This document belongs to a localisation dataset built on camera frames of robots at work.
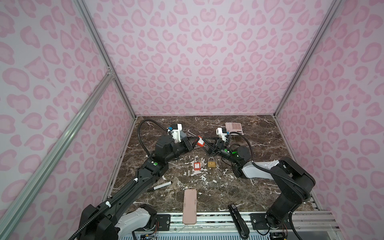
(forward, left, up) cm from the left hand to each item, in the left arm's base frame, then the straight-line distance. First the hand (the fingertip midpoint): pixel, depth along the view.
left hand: (200, 136), depth 70 cm
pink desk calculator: (+29, -26, -28) cm, 48 cm away
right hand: (-3, -1, -1) cm, 3 cm away
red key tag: (-2, 0, -2) cm, 2 cm away
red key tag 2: (-2, +2, -28) cm, 28 cm away
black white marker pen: (-13, +23, -29) cm, 39 cm away
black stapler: (-32, -18, -25) cm, 44 cm away
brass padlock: (0, -7, -29) cm, 30 cm away
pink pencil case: (-24, +6, -28) cm, 37 cm away
